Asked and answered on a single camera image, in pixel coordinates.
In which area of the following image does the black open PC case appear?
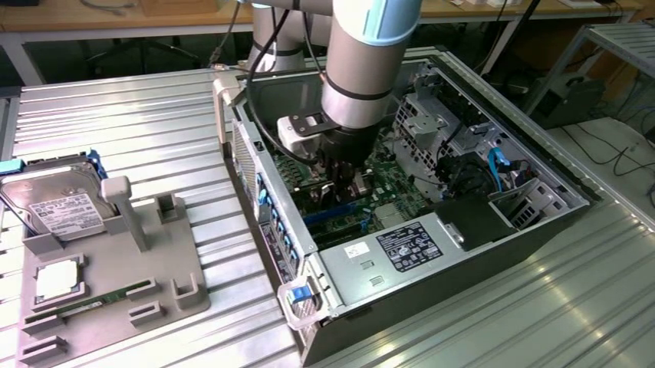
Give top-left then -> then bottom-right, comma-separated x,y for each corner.
211,49 -> 604,367

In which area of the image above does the green RAM stick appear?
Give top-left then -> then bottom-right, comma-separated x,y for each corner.
57,288 -> 139,318

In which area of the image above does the black camera cable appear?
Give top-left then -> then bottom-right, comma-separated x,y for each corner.
243,0 -> 328,169

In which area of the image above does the silver disk bay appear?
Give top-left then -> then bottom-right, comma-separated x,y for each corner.
486,176 -> 587,231

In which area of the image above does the silver CPU chip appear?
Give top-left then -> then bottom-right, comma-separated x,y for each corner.
33,261 -> 84,299

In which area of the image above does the black plastic shroud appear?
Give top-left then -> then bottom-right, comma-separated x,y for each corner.
434,192 -> 519,253

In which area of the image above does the blue case release latch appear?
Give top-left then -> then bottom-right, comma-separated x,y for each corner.
284,284 -> 312,307

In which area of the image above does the silver chipset heatsink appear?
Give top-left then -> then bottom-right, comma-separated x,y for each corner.
375,202 -> 411,224

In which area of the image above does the perforated silver drive cage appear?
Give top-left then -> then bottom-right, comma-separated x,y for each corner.
391,63 -> 512,196

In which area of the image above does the metal slat side table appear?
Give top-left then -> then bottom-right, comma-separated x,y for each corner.
526,21 -> 655,128

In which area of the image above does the hard disk with blue caddy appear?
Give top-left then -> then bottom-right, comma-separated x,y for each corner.
0,149 -> 120,243

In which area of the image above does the grey parts rack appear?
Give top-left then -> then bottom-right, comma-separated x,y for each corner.
16,175 -> 213,367

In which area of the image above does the black office chair base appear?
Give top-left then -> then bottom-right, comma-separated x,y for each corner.
83,35 -> 201,77

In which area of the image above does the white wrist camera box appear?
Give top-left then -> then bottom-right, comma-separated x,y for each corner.
275,112 -> 340,165

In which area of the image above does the blue disk wire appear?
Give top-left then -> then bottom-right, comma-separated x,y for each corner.
487,146 -> 508,193

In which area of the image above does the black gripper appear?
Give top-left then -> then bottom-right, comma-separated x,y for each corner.
316,127 -> 383,169

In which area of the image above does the black case fan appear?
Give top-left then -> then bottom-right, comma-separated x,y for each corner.
438,155 -> 496,201

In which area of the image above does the black box on floor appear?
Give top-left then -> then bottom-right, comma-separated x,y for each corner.
539,75 -> 608,130

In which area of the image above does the grey cable with plug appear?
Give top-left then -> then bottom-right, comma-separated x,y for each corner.
207,5 -> 243,73

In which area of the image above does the grey power supply unit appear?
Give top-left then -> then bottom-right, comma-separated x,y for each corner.
315,212 -> 470,314

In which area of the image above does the blue expansion slot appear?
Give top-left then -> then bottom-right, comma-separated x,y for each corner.
303,202 -> 360,228

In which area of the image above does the black expansion slot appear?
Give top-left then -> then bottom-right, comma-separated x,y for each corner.
310,221 -> 367,245

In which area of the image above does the green Dell motherboard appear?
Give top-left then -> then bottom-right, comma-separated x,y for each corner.
273,132 -> 442,248

